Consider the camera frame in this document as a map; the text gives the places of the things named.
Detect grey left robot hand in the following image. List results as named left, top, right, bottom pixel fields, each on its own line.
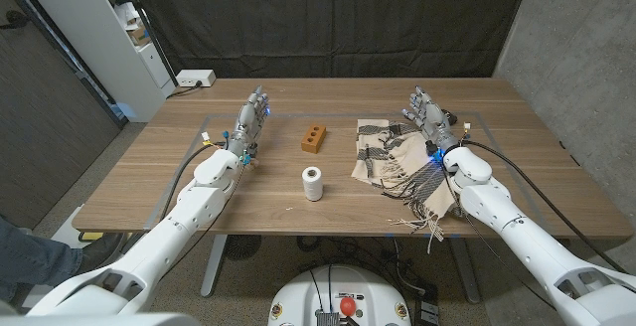
left=226, top=84, right=272, bottom=161

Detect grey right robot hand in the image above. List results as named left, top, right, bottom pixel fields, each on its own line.
left=400, top=85, right=461, bottom=156

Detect beige black striped fringed scarf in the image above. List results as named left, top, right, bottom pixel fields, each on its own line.
left=350, top=118, right=461, bottom=255

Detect brown block with three holes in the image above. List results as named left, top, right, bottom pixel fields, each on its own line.
left=300, top=123, right=328, bottom=155

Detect white thread spool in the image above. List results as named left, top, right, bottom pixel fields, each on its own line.
left=301, top=165, right=324, bottom=203

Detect white power strip box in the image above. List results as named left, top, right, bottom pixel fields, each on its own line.
left=176, top=69, right=218, bottom=88

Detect round black floor disc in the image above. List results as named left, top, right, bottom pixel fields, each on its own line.
left=223, top=235, right=262, bottom=261

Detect black curtain backdrop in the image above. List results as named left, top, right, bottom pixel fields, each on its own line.
left=123, top=0, right=531, bottom=80

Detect black backdrop stand pole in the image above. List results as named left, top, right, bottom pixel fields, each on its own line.
left=114, top=0, right=180, bottom=87

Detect cardboard box on shelf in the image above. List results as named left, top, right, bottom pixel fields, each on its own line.
left=126, top=25, right=152, bottom=47

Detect white shelf cabinet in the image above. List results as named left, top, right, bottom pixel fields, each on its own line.
left=14, top=0, right=176, bottom=123

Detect white robot torso base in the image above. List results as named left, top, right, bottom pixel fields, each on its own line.
left=267, top=264, right=412, bottom=326

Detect black floor power strip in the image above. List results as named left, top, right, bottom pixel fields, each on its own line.
left=414, top=285, right=441, bottom=326

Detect person's black shoe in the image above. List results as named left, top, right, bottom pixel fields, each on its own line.
left=74, top=232, right=128, bottom=275

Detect person's leg in blue jeans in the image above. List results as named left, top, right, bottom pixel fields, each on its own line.
left=0, top=216, right=84, bottom=302

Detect black power strip cord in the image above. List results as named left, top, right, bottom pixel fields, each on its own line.
left=166, top=81, right=203, bottom=99

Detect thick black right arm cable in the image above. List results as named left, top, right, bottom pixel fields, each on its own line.
left=459, top=139, right=630, bottom=275

